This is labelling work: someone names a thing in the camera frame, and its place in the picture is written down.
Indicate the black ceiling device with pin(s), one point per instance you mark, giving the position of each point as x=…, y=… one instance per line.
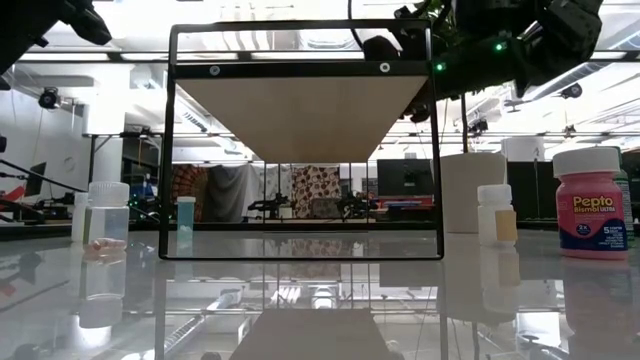
x=478, y=125

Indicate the black white patterned cloth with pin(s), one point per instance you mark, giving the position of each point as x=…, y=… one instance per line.
x=275, y=182

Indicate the black metal table frame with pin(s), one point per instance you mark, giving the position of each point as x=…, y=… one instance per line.
x=50, y=231

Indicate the red table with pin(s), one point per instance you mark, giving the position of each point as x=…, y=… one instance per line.
x=407, y=202

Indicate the small white bottle yellow label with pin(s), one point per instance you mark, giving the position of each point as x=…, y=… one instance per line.
x=490, y=215

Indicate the black dome camera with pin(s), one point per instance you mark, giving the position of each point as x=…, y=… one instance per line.
x=571, y=91

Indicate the red circle patterned cloth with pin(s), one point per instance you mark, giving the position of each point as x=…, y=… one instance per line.
x=315, y=185

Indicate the black tilted screen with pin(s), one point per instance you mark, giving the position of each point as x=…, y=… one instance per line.
x=36, y=179

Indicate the black partition panel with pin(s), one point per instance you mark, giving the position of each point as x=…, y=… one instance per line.
x=530, y=190

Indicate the black frame wooden shelf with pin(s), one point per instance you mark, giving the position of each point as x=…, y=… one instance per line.
x=300, y=120

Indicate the grey cloth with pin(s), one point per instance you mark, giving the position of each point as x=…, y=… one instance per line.
x=230, y=192

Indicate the clear bottle with pink pills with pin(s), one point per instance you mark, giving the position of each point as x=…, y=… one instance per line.
x=107, y=192

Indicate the black monitor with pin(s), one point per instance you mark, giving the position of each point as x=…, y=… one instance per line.
x=405, y=177

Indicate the green plant in white pot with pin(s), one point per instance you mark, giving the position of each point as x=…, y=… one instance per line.
x=472, y=195

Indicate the red bar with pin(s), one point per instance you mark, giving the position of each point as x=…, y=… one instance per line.
x=12, y=192

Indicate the black ceiling camera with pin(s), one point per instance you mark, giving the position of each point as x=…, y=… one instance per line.
x=48, y=97

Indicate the black background robot arm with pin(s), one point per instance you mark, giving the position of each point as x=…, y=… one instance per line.
x=355, y=205
x=267, y=205

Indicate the orange patterned cloth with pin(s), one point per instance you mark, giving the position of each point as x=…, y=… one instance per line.
x=195, y=180

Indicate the slim white bottle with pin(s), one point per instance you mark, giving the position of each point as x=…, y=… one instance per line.
x=78, y=220

